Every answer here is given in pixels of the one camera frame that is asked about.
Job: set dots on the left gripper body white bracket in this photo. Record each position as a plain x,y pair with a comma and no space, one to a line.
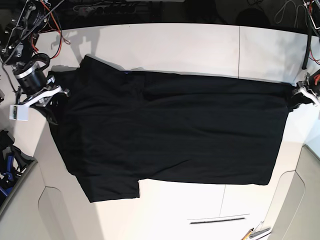
304,88

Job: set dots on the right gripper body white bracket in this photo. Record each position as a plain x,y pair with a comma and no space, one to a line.
43,96

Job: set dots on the black T-shirt with print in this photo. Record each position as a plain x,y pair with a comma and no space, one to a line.
120,127

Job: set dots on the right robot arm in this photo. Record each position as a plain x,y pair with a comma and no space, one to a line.
18,39

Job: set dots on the blue black bag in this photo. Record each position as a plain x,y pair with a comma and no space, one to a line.
13,164

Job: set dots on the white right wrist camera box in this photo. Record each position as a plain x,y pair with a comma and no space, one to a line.
19,112

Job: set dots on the yellow handled tool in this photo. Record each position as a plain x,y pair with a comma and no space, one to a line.
248,234

